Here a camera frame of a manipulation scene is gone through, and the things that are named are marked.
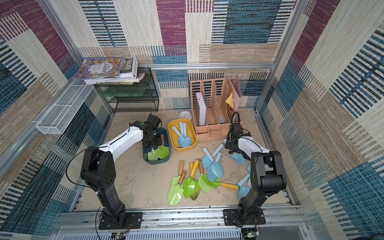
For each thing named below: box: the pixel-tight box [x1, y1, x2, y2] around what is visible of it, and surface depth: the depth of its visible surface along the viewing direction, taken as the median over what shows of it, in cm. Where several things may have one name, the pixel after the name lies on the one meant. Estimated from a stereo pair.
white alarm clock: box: [178, 110, 193, 121], surface depth 117 cm
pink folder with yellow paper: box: [225, 76, 242, 113], surface depth 93 cm
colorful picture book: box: [72, 57, 125, 79], surface depth 83 cm
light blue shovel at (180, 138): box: [178, 121, 184, 148], surface depth 106 cm
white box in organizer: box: [195, 92, 207, 126], surface depth 99 cm
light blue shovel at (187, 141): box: [182, 122, 192, 148], surface depth 102 cm
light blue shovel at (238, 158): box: [231, 152, 246, 165], surface depth 96 cm
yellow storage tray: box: [168, 118, 198, 152], surface depth 106 cm
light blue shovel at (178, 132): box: [172, 126, 183, 148], surface depth 105 cm
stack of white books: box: [83, 57, 145, 85], surface depth 83 cm
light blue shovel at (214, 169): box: [201, 143, 225, 182], surface depth 92 cm
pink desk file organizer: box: [190, 78, 244, 142], surface depth 104 cm
